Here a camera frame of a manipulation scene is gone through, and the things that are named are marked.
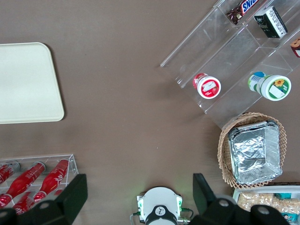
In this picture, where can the small black carton box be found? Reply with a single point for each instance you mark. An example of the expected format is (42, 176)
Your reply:
(269, 22)

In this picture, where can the small rice cracker bag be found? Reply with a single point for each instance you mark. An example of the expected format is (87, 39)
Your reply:
(289, 202)

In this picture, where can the small teal snack packet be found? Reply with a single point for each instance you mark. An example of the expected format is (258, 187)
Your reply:
(282, 195)

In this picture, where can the cream plastic tray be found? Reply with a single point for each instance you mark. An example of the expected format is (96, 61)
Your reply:
(25, 82)

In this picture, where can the clear acrylic stepped display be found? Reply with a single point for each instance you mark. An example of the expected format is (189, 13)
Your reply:
(234, 58)

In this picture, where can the green lid yogurt cup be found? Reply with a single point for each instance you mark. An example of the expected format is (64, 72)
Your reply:
(275, 87)

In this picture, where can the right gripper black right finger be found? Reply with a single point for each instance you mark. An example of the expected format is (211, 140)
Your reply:
(206, 201)

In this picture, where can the red strawberry yogurt cup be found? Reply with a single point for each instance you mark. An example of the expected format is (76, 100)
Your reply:
(208, 87)

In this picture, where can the aluminium foil container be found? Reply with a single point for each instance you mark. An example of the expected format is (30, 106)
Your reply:
(253, 152)

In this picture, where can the red cola bottle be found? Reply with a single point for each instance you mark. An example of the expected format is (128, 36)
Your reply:
(58, 192)
(23, 180)
(52, 179)
(23, 202)
(5, 174)

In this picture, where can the white rectangular snack tray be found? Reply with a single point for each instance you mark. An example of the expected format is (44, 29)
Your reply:
(236, 193)

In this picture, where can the clear acrylic bottle rack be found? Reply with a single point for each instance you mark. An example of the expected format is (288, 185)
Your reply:
(73, 164)

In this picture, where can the light tan wicker basket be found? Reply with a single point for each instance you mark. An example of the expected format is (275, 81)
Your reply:
(225, 159)

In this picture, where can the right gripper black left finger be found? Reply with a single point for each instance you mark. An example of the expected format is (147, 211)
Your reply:
(70, 199)

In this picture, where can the chocolate chip cookie box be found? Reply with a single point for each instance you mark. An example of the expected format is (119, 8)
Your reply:
(296, 48)

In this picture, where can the Snickers chocolate bar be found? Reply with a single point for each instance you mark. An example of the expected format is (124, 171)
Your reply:
(246, 8)

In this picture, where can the large rice cracker bag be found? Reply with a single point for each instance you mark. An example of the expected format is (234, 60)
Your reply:
(255, 201)

